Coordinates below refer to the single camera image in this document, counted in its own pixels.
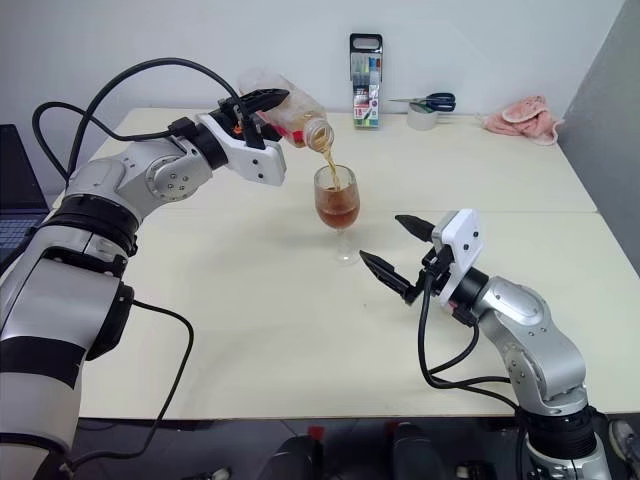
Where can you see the clear wine glass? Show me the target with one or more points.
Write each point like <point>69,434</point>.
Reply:
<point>339,205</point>

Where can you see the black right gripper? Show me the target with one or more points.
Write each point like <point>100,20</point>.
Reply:
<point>440,270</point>

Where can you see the clear tape roll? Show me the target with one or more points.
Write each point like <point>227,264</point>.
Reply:
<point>421,120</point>

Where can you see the dark laptop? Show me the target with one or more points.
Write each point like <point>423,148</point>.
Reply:
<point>17,170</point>

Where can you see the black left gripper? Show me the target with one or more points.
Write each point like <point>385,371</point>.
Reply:
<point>252,132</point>

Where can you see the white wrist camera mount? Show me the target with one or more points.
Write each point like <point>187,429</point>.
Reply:
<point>465,235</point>
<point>260,160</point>

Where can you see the grey shoe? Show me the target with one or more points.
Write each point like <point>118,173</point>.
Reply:
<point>627,437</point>

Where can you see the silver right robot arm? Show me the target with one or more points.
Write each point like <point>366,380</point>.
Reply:
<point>535,330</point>

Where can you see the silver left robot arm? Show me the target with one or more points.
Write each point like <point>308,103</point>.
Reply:
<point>100,190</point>

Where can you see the clear plastic tea bottle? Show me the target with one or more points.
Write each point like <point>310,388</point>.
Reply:
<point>300,110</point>

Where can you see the marker pen pack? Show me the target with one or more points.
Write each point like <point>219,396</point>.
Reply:
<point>366,95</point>

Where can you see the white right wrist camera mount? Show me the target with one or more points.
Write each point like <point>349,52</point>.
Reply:
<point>465,235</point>

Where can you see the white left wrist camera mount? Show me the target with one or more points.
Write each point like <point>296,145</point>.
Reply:
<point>260,160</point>

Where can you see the pink cloth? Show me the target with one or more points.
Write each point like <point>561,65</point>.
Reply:
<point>525,120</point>

